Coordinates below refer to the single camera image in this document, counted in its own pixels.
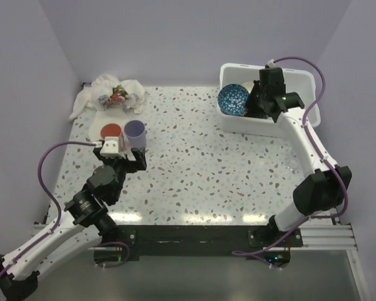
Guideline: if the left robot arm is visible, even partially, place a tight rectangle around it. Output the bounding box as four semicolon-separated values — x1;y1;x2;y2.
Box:
0;141;147;300

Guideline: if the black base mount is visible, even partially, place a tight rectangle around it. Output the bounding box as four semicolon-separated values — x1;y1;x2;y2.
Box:
93;224;303;267

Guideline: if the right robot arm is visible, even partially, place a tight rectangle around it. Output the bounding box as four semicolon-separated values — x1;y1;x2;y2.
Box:
249;67;352;246

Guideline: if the blue patterned small bowl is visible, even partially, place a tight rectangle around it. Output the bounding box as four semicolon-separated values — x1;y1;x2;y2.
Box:
217;83;249;116

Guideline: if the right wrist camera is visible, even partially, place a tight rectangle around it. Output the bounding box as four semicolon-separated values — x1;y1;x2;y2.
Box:
264;60;277;68

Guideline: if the white plastic bin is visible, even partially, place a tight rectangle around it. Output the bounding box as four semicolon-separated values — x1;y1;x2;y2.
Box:
216;63;316;138

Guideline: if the purple plastic cup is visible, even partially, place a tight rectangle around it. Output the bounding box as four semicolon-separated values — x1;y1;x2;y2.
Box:
123;120;147;149

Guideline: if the cream bowl blue pattern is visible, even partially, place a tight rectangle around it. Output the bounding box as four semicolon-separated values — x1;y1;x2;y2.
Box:
241;81;254;93

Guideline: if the white floral cloth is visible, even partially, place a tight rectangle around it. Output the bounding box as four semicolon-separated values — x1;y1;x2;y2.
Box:
69;74;146;141

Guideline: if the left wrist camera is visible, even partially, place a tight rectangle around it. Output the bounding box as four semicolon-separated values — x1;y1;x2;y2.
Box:
100;136;122;157

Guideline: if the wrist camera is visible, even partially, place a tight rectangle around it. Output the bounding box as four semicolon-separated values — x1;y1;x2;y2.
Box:
100;136;122;157
264;60;277;68

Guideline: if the orange plastic cup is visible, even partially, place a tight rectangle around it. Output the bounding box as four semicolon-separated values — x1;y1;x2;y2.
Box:
100;123;125;150

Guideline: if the aluminium frame rail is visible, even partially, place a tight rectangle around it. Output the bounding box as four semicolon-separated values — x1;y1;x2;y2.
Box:
300;223;358;251

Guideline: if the clear glass cup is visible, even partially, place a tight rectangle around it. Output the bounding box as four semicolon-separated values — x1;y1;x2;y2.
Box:
285;149;301;171

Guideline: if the black floral square plate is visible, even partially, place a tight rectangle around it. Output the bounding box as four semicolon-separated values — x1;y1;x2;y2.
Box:
243;107;269;120

